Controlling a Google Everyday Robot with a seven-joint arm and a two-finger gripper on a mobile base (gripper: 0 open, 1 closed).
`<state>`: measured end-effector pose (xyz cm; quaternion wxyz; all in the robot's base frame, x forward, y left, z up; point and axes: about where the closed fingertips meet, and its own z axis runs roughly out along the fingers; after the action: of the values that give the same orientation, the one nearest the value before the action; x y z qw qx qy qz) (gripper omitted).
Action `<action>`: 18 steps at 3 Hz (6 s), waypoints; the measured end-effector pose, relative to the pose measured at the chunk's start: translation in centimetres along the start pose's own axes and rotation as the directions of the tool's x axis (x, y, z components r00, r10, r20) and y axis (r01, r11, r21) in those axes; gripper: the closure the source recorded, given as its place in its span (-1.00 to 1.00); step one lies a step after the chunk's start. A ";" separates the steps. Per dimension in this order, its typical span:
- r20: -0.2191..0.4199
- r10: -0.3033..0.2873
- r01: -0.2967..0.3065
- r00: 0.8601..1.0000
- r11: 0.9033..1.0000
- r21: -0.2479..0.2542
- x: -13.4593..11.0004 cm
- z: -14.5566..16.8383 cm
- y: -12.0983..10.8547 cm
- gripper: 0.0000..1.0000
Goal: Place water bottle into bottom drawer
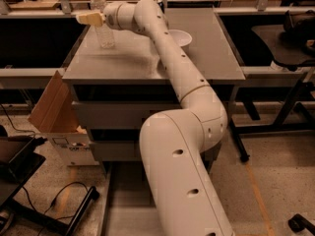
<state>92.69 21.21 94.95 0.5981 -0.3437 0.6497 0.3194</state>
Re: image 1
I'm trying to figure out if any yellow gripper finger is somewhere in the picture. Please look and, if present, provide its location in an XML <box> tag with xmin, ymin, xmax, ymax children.
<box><xmin>76</xmin><ymin>12</ymin><xmax>104</xmax><ymax>27</ymax></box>

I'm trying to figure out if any grey open bottom drawer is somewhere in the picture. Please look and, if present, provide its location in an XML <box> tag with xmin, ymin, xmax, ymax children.
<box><xmin>100</xmin><ymin>161</ymin><xmax>164</xmax><ymax>236</ymax></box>

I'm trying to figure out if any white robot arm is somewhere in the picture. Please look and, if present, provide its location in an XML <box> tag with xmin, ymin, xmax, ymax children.
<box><xmin>76</xmin><ymin>0</ymin><xmax>235</xmax><ymax>236</ymax></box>

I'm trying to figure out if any clear plastic water bottle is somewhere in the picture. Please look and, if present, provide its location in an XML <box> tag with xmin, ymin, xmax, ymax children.
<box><xmin>90</xmin><ymin>0</ymin><xmax>115</xmax><ymax>49</ymax></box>

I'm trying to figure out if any grey middle drawer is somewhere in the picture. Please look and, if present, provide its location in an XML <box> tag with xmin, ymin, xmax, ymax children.
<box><xmin>89</xmin><ymin>140</ymin><xmax>222</xmax><ymax>162</ymax></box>

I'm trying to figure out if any open cardboard box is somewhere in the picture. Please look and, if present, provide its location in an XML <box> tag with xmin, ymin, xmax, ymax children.
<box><xmin>29</xmin><ymin>72</ymin><xmax>98</xmax><ymax>166</ymax></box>

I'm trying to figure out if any white ceramic bowl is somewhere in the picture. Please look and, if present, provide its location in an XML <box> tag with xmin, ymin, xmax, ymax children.
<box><xmin>169</xmin><ymin>29</ymin><xmax>192</xmax><ymax>47</ymax></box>

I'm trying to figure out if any black chair right background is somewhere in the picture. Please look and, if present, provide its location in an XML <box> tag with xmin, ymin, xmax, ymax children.
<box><xmin>252</xmin><ymin>10</ymin><xmax>315</xmax><ymax>71</ymax></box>

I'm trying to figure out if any grey drawer cabinet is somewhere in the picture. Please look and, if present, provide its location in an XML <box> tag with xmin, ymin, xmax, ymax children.
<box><xmin>61</xmin><ymin>7</ymin><xmax>246</xmax><ymax>179</ymax></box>

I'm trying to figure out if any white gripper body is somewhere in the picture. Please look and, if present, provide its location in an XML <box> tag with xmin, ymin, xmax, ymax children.
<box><xmin>103</xmin><ymin>2</ymin><xmax>122</xmax><ymax>30</ymax></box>

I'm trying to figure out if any blue soda can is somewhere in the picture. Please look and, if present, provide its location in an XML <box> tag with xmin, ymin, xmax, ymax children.
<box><xmin>154</xmin><ymin>0</ymin><xmax>164</xmax><ymax>13</ymax></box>

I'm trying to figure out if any black floor cable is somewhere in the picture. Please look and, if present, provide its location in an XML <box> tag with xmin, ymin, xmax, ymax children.
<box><xmin>19</xmin><ymin>181</ymin><xmax>91</xmax><ymax>236</ymax></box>

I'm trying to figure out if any grey top drawer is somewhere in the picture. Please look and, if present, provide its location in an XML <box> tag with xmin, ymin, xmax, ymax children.
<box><xmin>71</xmin><ymin>100</ymin><xmax>236</xmax><ymax>131</ymax></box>

